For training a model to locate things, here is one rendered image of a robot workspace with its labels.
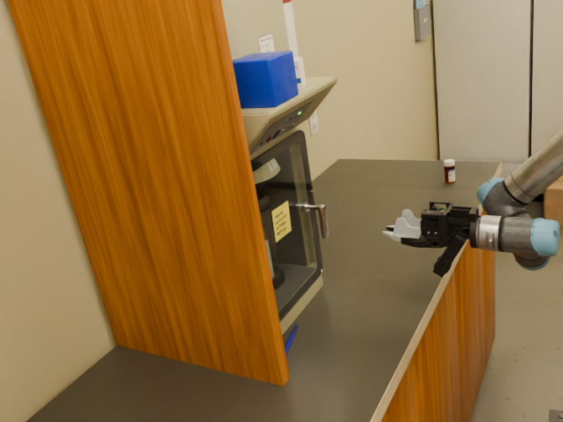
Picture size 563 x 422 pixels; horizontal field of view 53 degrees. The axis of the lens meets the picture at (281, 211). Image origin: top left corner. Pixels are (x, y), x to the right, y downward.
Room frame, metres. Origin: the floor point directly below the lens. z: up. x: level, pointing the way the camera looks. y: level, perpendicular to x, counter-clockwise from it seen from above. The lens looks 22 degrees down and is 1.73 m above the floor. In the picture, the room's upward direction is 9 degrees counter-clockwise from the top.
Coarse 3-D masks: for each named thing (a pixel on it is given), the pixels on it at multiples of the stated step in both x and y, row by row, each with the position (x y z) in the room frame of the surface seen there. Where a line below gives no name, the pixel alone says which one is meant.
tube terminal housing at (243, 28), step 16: (224, 0) 1.16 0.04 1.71; (240, 0) 1.21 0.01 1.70; (256, 0) 1.26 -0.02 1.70; (272, 0) 1.31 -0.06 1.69; (240, 16) 1.20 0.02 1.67; (256, 16) 1.25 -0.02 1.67; (272, 16) 1.31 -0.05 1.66; (240, 32) 1.19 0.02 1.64; (256, 32) 1.24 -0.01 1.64; (272, 32) 1.30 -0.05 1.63; (240, 48) 1.18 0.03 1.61; (256, 48) 1.23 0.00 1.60; (288, 48) 1.35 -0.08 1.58; (272, 144) 1.23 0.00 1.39; (320, 288) 1.34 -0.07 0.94; (304, 304) 1.26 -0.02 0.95; (288, 320) 1.18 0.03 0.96
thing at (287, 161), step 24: (288, 144) 1.27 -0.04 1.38; (264, 168) 1.17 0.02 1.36; (288, 168) 1.25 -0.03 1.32; (264, 192) 1.16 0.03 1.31; (288, 192) 1.24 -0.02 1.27; (312, 192) 1.34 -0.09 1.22; (264, 216) 1.14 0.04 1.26; (312, 216) 1.32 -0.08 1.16; (288, 240) 1.21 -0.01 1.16; (312, 240) 1.31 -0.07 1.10; (288, 264) 1.20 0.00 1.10; (312, 264) 1.29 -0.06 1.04; (288, 288) 1.18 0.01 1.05
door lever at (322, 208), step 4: (308, 204) 1.30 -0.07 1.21; (320, 204) 1.28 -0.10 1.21; (304, 208) 1.29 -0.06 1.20; (308, 208) 1.29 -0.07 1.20; (312, 208) 1.29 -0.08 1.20; (316, 208) 1.28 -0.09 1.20; (320, 208) 1.27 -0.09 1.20; (324, 208) 1.27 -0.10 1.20; (320, 212) 1.27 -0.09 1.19; (324, 212) 1.27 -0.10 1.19; (320, 216) 1.27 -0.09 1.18; (324, 216) 1.27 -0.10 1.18; (320, 220) 1.27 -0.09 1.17; (324, 220) 1.27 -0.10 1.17; (320, 224) 1.28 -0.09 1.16; (324, 224) 1.27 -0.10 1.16; (324, 228) 1.27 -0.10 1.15; (324, 232) 1.27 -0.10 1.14; (324, 236) 1.27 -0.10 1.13
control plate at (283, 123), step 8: (296, 112) 1.16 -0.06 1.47; (304, 112) 1.23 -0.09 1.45; (280, 120) 1.10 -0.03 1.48; (288, 120) 1.16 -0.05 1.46; (296, 120) 1.22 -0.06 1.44; (272, 128) 1.09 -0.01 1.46; (280, 128) 1.15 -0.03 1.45; (288, 128) 1.22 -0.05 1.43; (264, 136) 1.08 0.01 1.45; (272, 136) 1.15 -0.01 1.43; (264, 144) 1.13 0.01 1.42
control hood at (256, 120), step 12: (312, 84) 1.24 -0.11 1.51; (324, 84) 1.23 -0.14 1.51; (300, 96) 1.13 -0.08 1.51; (312, 96) 1.19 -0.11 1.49; (324, 96) 1.30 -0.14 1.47; (252, 108) 1.09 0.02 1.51; (264, 108) 1.07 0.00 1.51; (276, 108) 1.05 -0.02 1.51; (288, 108) 1.09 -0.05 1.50; (312, 108) 1.28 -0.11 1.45; (252, 120) 1.04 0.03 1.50; (264, 120) 1.03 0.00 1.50; (276, 120) 1.07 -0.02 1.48; (300, 120) 1.26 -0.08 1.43; (252, 132) 1.04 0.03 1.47; (264, 132) 1.06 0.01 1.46; (252, 144) 1.05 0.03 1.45
